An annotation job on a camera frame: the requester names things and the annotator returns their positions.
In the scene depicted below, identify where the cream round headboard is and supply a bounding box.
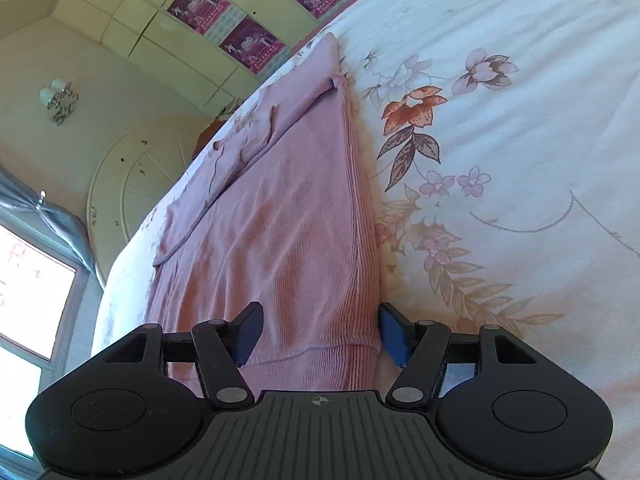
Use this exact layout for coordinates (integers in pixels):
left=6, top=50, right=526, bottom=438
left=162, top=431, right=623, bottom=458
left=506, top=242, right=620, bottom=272
left=87, top=114, right=221, bottom=291

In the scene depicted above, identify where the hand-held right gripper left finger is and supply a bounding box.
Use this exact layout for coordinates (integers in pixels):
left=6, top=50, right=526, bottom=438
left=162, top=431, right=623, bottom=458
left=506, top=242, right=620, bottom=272
left=102, top=302, right=264, bottom=407

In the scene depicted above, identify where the blue curtain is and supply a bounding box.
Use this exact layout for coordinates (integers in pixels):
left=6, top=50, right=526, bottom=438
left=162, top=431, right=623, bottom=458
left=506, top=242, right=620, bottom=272
left=0, top=165, right=98, bottom=291

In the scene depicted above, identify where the orange striped pillow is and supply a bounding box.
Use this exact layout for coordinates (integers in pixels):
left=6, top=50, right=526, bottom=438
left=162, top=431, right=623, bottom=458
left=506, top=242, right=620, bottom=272
left=197, top=105, right=241, bottom=160

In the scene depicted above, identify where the pink sweater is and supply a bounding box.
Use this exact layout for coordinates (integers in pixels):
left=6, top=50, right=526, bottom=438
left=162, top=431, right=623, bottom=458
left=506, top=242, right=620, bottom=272
left=145, top=32, right=383, bottom=393

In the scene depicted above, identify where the cream wardrobe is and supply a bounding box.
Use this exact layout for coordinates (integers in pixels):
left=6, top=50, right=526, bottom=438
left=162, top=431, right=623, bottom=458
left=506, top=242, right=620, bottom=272
left=50, top=0, right=396, bottom=111

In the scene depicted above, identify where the wall lamp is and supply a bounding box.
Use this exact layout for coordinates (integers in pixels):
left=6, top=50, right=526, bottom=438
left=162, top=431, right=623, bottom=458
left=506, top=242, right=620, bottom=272
left=39, top=78, right=81, bottom=125

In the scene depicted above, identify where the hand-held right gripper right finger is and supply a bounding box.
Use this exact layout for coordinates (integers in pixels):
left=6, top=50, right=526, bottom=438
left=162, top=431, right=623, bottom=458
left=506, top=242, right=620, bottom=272
left=378, top=302, right=541, bottom=408

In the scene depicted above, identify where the window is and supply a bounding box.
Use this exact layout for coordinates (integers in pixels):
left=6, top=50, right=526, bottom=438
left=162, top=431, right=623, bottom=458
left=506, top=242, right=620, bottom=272
left=0, top=210, right=86, bottom=461

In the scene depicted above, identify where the white floral bedsheet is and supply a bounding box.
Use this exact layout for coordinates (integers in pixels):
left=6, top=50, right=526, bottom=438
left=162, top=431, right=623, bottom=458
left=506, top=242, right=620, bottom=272
left=90, top=0, right=640, bottom=466

